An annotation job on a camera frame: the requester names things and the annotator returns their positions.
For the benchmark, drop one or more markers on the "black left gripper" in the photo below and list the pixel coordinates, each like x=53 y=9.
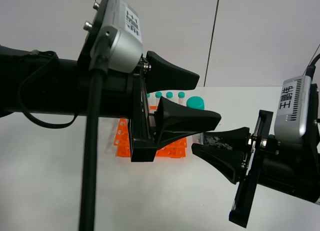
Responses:
x=125 y=96

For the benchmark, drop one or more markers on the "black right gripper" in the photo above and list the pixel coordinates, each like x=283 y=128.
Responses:
x=289 y=168

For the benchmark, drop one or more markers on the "teal capped clear test tube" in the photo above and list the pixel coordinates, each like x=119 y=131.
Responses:
x=196 y=102

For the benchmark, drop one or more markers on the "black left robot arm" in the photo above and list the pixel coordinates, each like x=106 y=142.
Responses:
x=34 y=82

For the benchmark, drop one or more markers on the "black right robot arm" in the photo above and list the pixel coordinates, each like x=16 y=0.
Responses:
x=260 y=158

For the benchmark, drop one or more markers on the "racked test tube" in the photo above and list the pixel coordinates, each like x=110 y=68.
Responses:
x=158 y=96
x=148 y=99
x=169 y=95
x=181 y=98

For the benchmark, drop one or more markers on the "racked test tube rightmost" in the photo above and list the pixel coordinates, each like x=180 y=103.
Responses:
x=181 y=98

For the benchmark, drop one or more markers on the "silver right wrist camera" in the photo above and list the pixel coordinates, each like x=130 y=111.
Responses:
x=292 y=112

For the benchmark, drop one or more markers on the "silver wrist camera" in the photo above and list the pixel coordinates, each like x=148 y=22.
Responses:
x=292 y=112
x=118 y=21

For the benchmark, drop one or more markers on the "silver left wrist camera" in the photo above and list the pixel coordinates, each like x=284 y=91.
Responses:
x=118 y=21

